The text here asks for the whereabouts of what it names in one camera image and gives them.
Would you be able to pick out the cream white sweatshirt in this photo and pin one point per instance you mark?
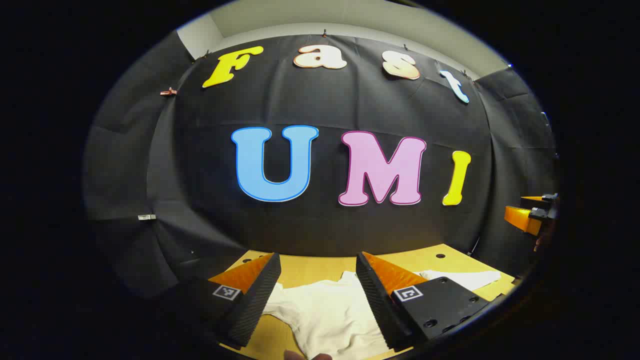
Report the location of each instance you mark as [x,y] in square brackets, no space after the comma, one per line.
[330,310]

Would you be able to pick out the white cloth clip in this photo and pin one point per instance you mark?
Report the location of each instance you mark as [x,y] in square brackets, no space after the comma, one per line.
[146,217]

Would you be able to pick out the orange cloth clip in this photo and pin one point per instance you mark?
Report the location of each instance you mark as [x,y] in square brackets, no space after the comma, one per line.
[169,92]

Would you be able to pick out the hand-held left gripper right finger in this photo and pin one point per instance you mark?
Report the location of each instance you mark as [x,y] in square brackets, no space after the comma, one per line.
[375,300]

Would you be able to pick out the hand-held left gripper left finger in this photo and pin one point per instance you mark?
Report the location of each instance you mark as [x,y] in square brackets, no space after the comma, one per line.
[260,295]

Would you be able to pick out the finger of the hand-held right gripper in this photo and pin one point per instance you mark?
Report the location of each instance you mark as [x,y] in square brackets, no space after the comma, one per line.
[520,219]
[537,200]

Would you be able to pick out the black backdrop cloth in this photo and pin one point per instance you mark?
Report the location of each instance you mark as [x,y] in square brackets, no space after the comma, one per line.
[200,175]

